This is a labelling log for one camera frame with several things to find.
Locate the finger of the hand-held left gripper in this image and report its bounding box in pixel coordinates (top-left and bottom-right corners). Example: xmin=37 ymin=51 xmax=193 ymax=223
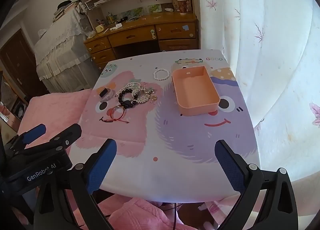
xmin=4 ymin=124 xmax=47 ymax=157
xmin=21 ymin=123 xmax=82 ymax=155

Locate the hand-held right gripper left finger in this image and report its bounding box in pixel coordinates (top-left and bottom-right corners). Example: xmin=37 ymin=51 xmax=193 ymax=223
xmin=32 ymin=138 xmax=118 ymax=230

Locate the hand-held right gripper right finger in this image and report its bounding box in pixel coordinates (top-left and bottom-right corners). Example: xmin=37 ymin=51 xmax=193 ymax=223
xmin=214 ymin=139 xmax=299 ymax=230

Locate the pink smart watch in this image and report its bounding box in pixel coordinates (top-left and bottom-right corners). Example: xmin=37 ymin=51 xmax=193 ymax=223
xmin=98 ymin=88 xmax=113 ymax=103

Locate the red string bracelet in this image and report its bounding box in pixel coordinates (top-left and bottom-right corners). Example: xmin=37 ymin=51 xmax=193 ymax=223
xmin=99 ymin=105 xmax=130 ymax=123

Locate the black bead bracelet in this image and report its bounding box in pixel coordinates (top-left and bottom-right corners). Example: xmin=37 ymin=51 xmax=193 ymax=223
xmin=117 ymin=87 xmax=140 ymax=109

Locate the white pearl necklace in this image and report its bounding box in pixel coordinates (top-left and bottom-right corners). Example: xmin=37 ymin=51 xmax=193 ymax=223
xmin=115 ymin=82 xmax=143 ymax=97

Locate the silver leaf bracelet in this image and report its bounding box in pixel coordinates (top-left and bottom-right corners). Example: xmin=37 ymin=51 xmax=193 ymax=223
xmin=132 ymin=90 xmax=152 ymax=104

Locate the pink plastic tray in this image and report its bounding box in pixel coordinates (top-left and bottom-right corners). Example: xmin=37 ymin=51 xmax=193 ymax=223
xmin=171 ymin=66 xmax=221 ymax=116

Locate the cartoon printed tablecloth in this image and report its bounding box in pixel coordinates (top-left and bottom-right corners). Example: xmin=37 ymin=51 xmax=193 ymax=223
xmin=69 ymin=49 xmax=259 ymax=203

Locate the brown wooden door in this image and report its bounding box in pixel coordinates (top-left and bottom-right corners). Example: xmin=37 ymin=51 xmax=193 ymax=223
xmin=0 ymin=29 xmax=48 ymax=96

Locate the lace covered furniture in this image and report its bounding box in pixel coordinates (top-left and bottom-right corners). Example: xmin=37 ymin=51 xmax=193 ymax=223
xmin=34 ymin=8 xmax=100 ymax=93

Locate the wooden desk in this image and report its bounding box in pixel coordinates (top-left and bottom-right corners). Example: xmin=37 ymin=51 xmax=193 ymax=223
xmin=84 ymin=11 xmax=200 ymax=71

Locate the white floral curtain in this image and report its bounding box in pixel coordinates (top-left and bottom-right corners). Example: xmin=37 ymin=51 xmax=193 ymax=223
xmin=195 ymin=0 xmax=320 ymax=183

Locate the red patterned cup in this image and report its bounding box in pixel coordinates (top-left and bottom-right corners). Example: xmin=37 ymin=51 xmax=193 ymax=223
xmin=177 ymin=0 xmax=188 ymax=16

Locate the white pearl bracelet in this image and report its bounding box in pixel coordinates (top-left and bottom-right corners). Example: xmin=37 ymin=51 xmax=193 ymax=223
xmin=153 ymin=69 xmax=171 ymax=82

